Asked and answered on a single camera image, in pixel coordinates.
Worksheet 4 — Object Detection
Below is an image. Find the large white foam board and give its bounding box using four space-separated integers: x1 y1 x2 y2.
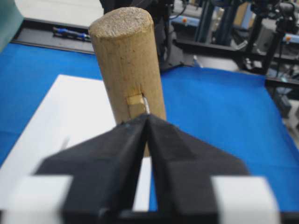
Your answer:
0 74 151 212

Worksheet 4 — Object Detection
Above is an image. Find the background workstation equipment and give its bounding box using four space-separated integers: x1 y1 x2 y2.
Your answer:
99 0 299 131

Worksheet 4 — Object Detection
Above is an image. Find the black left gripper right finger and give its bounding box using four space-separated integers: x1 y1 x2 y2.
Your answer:
146 115 249 224

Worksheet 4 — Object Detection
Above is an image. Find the black table frame rail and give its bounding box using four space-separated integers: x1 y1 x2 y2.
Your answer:
11 19 94 54

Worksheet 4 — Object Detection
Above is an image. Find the green backdrop curtain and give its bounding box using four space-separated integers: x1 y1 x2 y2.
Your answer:
0 0 24 52

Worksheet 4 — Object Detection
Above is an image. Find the blue black pen tool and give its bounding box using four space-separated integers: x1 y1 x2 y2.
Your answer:
52 27 91 42

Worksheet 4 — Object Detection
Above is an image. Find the wooden mallet hammer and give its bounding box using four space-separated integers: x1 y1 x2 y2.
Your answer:
89 7 167 157

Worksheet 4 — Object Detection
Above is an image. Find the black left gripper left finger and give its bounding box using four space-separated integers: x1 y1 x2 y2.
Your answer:
35 115 147 224

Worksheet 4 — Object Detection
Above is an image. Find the blue table cloth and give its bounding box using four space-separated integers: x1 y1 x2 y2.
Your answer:
0 44 299 211

